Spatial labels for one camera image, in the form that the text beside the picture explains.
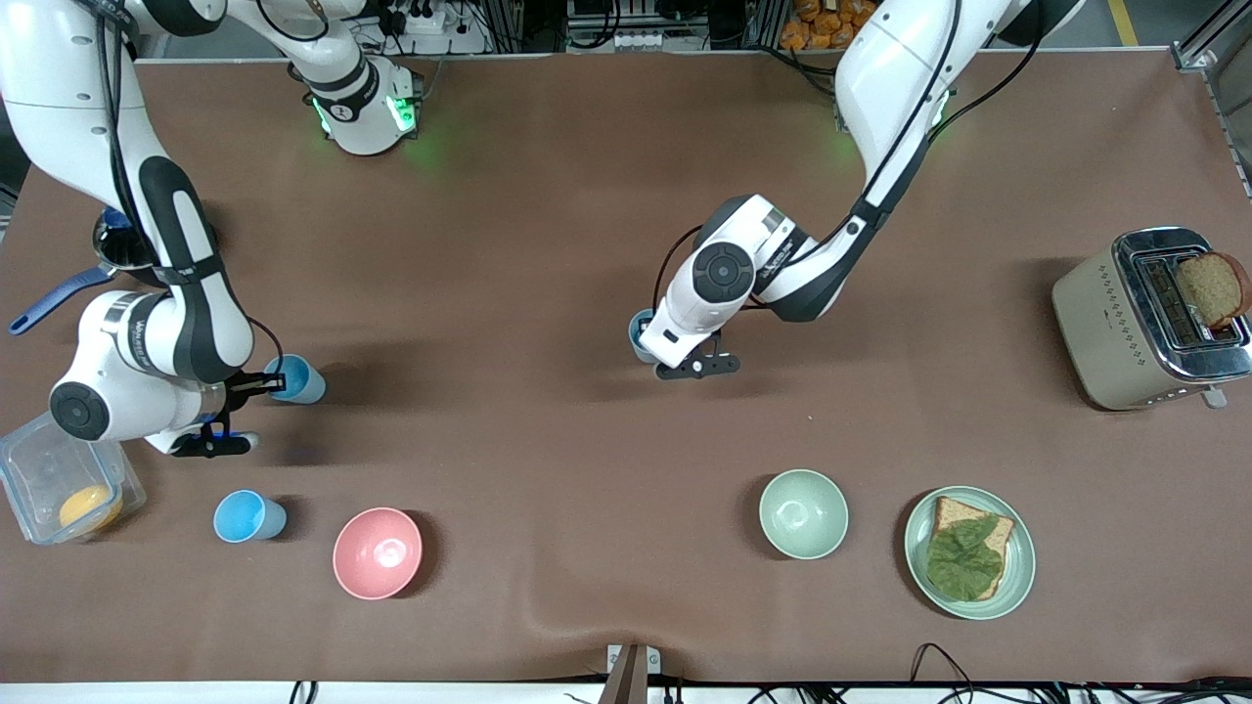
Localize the orange food piece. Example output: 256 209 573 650
58 485 124 535

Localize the beige and chrome toaster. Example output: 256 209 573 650
1051 227 1252 413

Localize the pink bowl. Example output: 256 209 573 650
332 506 425 600

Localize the brown toast slice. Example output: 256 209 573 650
1175 251 1252 330

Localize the pale green plate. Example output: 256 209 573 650
903 485 1037 622

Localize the pale green bowl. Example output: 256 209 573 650
758 469 850 561

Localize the black pot with blue handle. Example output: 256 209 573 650
9 205 220 336

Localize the glass pot lid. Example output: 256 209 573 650
93 207 159 273

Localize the white power strip with plugs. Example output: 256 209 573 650
377 0 449 37

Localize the brown bread slice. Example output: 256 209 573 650
929 496 1016 601

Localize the blue plastic cup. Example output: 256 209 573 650
212 490 289 545
262 353 327 406
628 308 660 366

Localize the metal table bracket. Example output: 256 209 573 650
605 642 662 704

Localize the black looped floor cable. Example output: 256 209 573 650
910 642 972 690

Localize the bag of orange buns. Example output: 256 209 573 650
779 0 886 52

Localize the aluminium frame post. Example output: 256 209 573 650
1172 10 1252 197

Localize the green lettuce leaf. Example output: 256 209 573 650
925 515 1007 602

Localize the clear plastic food container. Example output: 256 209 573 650
0 411 148 546

